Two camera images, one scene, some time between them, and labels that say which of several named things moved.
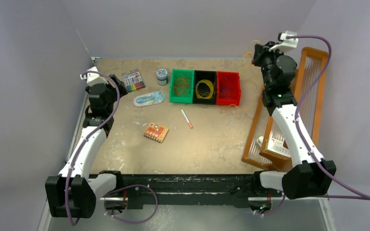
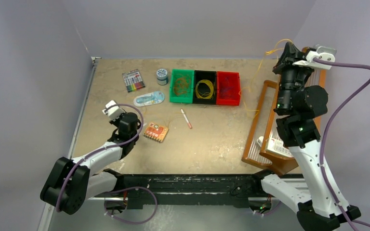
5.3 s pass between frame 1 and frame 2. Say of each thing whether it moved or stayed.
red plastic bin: stayed
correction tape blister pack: stayed
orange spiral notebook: stayed
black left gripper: moved
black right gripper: moved
